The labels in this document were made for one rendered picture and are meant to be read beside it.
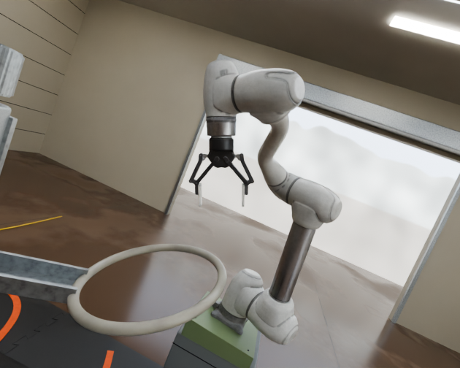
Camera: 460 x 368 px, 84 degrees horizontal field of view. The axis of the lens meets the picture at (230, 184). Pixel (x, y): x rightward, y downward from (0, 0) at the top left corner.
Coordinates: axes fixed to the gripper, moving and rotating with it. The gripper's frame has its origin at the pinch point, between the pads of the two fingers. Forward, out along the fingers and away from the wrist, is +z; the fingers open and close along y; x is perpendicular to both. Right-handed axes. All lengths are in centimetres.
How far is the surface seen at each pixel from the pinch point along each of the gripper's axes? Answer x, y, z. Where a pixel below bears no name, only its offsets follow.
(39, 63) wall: -505, 418, -163
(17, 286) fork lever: 16, 55, 20
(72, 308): 19.1, 39.1, 24.5
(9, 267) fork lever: 8, 65, 19
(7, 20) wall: -436, 415, -220
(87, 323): 23.9, 32.4, 24.8
